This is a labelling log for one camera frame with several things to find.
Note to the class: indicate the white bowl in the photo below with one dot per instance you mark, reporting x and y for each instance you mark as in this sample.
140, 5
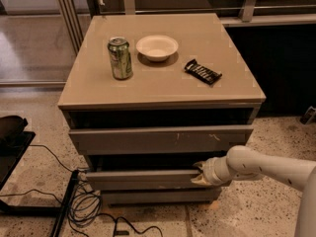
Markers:
157, 48

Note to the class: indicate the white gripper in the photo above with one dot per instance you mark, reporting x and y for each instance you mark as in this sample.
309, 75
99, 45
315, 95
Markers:
211, 172

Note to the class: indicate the black snack bar wrapper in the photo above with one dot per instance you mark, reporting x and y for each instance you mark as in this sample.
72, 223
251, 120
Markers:
202, 73

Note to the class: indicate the green soda can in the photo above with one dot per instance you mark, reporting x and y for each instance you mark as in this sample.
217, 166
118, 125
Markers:
118, 48

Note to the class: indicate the metal railing frame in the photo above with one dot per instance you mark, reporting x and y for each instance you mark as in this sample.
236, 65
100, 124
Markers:
234, 13

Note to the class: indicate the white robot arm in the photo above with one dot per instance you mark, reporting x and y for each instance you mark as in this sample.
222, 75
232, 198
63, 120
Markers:
244, 163

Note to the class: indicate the grey top drawer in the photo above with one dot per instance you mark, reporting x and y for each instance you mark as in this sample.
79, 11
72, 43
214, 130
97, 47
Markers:
155, 140

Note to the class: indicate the grey three-drawer cabinet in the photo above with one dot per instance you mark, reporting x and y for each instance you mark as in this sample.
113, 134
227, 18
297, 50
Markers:
158, 94

